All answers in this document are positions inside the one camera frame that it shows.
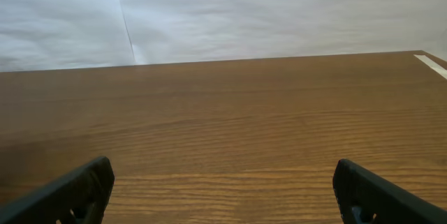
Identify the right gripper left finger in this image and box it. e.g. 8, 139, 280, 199
0, 156, 116, 224

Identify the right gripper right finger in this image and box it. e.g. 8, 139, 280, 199
332, 158, 447, 224

